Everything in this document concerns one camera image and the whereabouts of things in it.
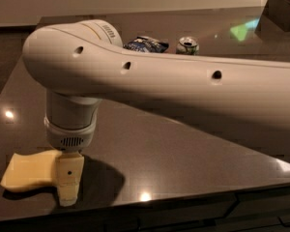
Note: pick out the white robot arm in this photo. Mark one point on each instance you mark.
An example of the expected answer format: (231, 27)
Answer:
(246, 102)

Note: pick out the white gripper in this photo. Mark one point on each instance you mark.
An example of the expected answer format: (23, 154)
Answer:
(70, 136)

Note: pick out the yellow sponge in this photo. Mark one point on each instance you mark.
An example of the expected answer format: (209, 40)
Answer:
(29, 172)

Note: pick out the dark cabinet drawers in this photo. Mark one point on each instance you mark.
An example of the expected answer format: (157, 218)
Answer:
(247, 210)

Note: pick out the green white soda can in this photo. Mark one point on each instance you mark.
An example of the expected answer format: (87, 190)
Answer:
(187, 46)

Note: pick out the dark box with snacks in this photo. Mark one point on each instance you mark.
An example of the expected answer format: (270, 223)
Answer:
(277, 12)

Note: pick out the blue chip bag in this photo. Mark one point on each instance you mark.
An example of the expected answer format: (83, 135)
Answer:
(146, 44)

